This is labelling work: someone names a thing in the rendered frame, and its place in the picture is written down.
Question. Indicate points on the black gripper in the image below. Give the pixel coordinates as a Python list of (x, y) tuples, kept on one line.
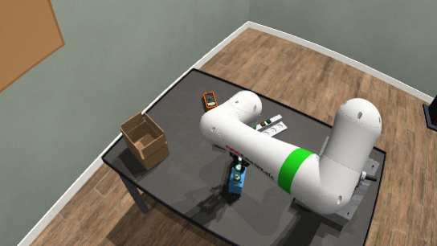
[(236, 162)]

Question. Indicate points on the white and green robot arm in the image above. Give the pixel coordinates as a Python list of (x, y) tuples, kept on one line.
[(324, 183)]

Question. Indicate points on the blue tube rack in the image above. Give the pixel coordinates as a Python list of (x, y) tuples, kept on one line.
[(236, 187)]

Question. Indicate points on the orange multimeter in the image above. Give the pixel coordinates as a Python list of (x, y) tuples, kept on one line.
[(209, 100)]

